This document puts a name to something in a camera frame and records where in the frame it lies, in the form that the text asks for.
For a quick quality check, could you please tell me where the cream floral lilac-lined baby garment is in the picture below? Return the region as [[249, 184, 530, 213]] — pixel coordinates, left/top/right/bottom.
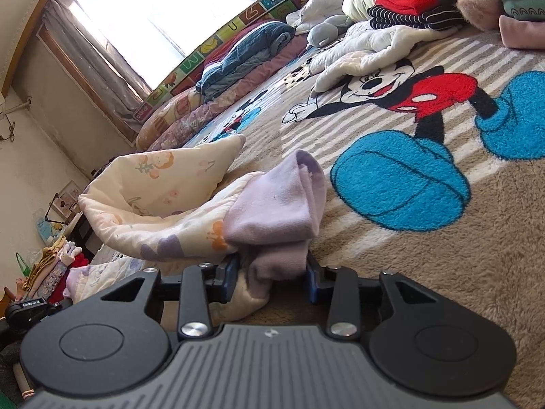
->
[[67, 135, 326, 324]]

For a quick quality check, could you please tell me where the red folded garment in stack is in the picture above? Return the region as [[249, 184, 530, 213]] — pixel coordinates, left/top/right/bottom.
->
[[49, 253, 89, 303]]

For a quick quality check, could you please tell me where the dark side table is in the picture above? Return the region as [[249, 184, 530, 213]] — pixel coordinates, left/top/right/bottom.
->
[[64, 212, 103, 261]]

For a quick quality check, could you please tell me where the Mickey Mouse plush blanket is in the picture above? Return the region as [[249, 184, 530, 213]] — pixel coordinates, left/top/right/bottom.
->
[[84, 20, 545, 409]]

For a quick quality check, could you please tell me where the purple floral mattress pad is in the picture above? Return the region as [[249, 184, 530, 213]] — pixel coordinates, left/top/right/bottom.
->
[[136, 35, 307, 151]]

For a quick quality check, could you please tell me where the patterned white folded garment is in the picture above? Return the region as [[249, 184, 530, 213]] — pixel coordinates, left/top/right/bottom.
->
[[33, 261, 69, 303]]

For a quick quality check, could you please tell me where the mustard folded garment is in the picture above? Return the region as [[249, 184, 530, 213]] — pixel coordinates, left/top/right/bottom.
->
[[22, 247, 59, 293]]

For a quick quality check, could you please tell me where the left gripper black device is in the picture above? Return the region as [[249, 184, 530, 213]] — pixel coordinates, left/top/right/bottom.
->
[[1, 298, 72, 408]]

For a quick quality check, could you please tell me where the folded dark blue quilt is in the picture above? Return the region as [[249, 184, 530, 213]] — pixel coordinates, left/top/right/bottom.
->
[[196, 21, 295, 103]]

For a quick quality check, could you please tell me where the white quilted garment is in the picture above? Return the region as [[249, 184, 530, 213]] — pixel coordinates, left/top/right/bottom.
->
[[309, 21, 459, 93]]

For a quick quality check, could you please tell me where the grey plush toy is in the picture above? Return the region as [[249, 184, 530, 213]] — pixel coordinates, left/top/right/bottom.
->
[[307, 15, 354, 48]]

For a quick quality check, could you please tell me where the navy striped folded garment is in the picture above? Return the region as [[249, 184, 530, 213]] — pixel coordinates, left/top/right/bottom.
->
[[368, 5, 466, 31]]

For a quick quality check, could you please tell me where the alphabet foam play mat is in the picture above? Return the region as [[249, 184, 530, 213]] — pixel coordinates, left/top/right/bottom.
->
[[134, 0, 308, 124]]

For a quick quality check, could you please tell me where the white pillow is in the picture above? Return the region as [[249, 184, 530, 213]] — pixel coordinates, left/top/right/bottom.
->
[[285, 0, 368, 35]]

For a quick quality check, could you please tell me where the grey window curtain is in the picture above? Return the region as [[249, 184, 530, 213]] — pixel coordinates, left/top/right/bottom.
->
[[43, 0, 151, 134]]

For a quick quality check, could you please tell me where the pink folded garment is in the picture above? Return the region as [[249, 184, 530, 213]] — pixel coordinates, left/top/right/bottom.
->
[[499, 15, 545, 50]]

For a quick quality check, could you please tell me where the teal patterned folded garment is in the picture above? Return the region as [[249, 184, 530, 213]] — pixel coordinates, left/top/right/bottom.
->
[[502, 0, 545, 21]]

